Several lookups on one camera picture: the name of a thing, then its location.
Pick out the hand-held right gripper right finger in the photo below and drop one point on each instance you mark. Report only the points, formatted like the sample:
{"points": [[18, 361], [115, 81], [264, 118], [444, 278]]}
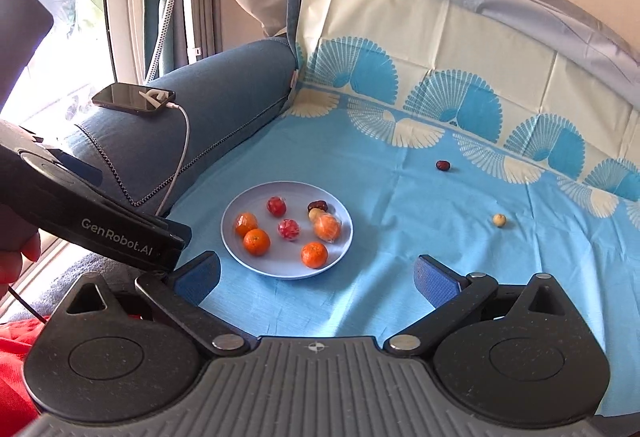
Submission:
{"points": [[435, 279]]}

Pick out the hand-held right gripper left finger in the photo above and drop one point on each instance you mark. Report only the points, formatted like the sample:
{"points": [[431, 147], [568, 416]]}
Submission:
{"points": [[197, 274]]}

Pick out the mandarin orange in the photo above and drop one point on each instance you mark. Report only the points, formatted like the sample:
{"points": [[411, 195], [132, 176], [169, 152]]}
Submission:
{"points": [[314, 255], [256, 242]]}

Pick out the plastic-wrapped orange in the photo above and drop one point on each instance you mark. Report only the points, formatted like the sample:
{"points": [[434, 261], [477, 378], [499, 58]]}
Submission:
{"points": [[246, 224], [327, 227]]}

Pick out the pale blue round plate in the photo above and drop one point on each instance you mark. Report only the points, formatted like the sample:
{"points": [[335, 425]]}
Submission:
{"points": [[280, 263]]}

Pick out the plastic-wrapped red fruit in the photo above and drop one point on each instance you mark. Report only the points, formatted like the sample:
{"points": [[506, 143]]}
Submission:
{"points": [[276, 206], [289, 229]]}

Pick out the tan longan fruit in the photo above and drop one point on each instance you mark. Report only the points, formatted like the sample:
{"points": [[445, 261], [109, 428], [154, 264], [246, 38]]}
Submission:
{"points": [[314, 216], [499, 219]]}

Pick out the dark red jujube date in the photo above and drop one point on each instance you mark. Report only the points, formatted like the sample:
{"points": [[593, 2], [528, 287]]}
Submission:
{"points": [[317, 205], [443, 165]]}

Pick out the person's left hand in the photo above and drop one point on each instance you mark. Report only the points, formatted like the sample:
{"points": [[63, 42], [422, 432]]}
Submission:
{"points": [[15, 259]]}

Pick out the blue fan-print blanket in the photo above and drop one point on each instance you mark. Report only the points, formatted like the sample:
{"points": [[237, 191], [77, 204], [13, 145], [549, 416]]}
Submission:
{"points": [[400, 217]]}

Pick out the black smartphone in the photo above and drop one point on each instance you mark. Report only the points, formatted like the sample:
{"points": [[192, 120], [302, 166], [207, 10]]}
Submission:
{"points": [[127, 98]]}

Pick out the red clothing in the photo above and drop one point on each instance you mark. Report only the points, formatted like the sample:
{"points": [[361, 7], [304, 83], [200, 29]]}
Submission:
{"points": [[12, 367]]}

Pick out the dark flat panel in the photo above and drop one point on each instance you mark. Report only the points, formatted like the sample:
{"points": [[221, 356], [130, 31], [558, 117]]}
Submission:
{"points": [[22, 27]]}

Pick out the blue denim sofa armrest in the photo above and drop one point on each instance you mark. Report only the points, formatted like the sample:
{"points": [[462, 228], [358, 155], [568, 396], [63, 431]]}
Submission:
{"points": [[225, 87]]}

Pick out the black and white pole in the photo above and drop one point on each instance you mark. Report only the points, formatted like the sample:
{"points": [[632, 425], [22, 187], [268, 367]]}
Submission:
{"points": [[167, 12]]}

